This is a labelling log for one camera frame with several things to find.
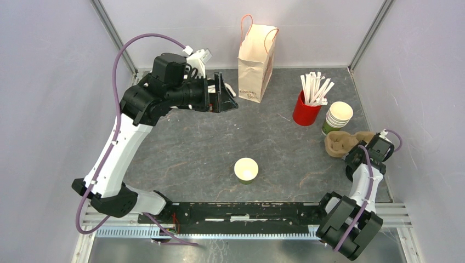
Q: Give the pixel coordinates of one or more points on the green paper coffee cup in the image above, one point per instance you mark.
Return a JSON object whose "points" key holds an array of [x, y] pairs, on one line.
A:
{"points": [[246, 170]]}

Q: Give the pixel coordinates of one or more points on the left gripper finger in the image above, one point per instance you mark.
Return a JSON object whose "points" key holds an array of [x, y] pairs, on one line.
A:
{"points": [[228, 102], [219, 84]]}

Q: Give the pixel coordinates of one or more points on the brown cardboard cup carrier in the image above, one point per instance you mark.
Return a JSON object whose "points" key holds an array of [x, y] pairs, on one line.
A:
{"points": [[339, 143]]}

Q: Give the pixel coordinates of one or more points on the paper takeout bag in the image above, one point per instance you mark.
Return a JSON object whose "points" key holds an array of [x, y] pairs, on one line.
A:
{"points": [[255, 59]]}

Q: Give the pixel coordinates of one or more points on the white wrapped straws bundle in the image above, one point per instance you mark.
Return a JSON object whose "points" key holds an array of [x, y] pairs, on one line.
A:
{"points": [[315, 87]]}

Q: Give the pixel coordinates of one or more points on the stack of paper cups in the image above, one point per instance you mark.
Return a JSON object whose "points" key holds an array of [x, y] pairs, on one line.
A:
{"points": [[337, 117]]}

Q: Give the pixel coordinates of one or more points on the black white striped cloth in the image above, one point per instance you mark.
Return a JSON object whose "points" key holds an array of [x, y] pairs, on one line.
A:
{"points": [[212, 89]]}

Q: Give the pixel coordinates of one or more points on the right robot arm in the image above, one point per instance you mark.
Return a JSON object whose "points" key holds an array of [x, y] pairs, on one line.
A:
{"points": [[349, 223]]}

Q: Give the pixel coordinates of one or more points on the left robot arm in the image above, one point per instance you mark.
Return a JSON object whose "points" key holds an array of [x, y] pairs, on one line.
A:
{"points": [[174, 82]]}

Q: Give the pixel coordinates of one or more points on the red straw holder cup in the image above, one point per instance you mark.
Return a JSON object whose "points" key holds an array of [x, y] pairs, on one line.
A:
{"points": [[303, 114]]}

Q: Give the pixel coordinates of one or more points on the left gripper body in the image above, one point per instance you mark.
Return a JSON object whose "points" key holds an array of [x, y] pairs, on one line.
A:
{"points": [[198, 96]]}

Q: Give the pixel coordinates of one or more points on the metal cable duct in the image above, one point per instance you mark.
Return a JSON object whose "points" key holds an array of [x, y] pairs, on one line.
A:
{"points": [[156, 233]]}

